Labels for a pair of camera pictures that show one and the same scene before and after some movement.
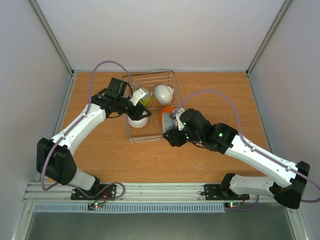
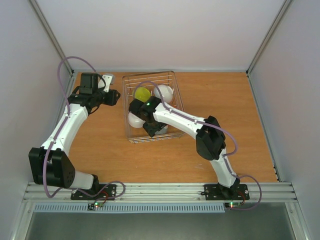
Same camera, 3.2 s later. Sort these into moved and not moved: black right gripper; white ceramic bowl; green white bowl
Moved: black right gripper
Not moved: white ceramic bowl; green white bowl
